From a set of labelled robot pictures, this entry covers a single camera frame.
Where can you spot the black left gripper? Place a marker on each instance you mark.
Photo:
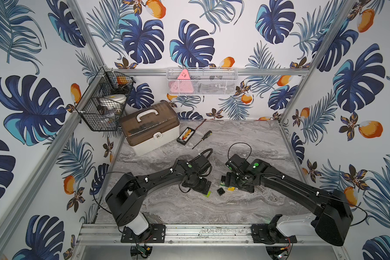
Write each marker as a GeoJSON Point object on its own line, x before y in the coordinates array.
{"type": "Point", "coordinates": [201, 185]}

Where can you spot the white round object in basket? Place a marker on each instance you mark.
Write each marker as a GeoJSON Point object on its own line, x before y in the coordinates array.
{"type": "Point", "coordinates": [112, 101]}

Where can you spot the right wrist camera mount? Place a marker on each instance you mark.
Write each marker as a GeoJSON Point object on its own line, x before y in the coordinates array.
{"type": "Point", "coordinates": [237, 164]}

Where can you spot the clear mesh wall shelf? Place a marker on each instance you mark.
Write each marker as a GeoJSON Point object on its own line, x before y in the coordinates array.
{"type": "Point", "coordinates": [208, 81]}

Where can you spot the black yellow screwdriver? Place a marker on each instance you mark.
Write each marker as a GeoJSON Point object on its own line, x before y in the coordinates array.
{"type": "Point", "coordinates": [205, 136]}

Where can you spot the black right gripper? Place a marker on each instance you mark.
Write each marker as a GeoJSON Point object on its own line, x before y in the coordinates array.
{"type": "Point", "coordinates": [229, 182]}

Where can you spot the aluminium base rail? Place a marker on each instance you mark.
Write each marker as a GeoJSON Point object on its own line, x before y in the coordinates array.
{"type": "Point", "coordinates": [201, 242]}

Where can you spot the pink triangle card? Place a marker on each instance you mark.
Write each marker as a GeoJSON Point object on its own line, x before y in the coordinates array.
{"type": "Point", "coordinates": [182, 84]}

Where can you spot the white storage box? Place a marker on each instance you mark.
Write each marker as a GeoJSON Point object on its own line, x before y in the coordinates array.
{"type": "Point", "coordinates": [151, 127]}

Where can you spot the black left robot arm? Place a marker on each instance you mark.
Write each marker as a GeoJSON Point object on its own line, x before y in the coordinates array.
{"type": "Point", "coordinates": [126, 197]}

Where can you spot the black bit holder case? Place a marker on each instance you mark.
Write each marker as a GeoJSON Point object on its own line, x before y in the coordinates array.
{"type": "Point", "coordinates": [187, 134]}

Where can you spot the black square brick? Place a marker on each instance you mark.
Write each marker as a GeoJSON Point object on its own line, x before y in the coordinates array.
{"type": "Point", "coordinates": [221, 191]}

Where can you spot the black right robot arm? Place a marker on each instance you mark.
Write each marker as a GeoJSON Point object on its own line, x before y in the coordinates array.
{"type": "Point", "coordinates": [329, 216]}

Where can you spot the black wire basket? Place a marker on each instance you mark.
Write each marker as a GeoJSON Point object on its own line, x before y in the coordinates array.
{"type": "Point", "coordinates": [106, 82]}

